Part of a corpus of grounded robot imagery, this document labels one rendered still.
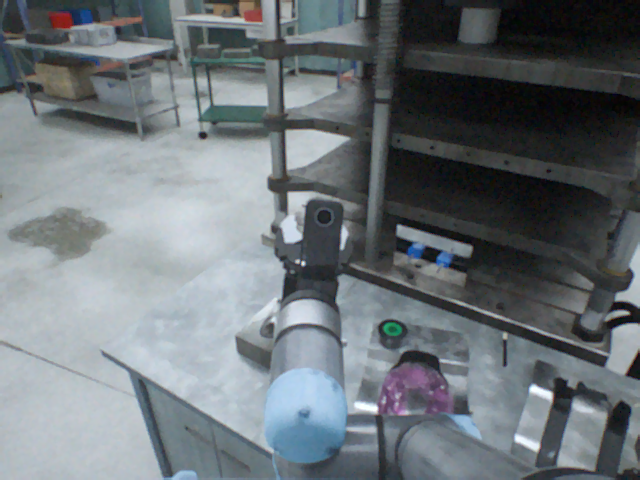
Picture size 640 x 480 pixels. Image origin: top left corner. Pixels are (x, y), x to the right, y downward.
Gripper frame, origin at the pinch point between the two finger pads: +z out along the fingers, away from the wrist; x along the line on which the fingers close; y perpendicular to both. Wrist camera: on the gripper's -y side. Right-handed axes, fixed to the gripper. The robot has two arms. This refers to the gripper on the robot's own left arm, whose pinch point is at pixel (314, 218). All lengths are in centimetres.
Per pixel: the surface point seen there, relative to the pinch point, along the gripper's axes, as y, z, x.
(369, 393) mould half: 54, 14, 20
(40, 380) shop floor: 163, 92, -117
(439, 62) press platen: -11, 83, 34
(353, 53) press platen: -7, 97, 10
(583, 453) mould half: 48, -2, 64
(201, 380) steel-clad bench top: 69, 25, -23
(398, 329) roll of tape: 48, 30, 28
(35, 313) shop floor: 167, 141, -145
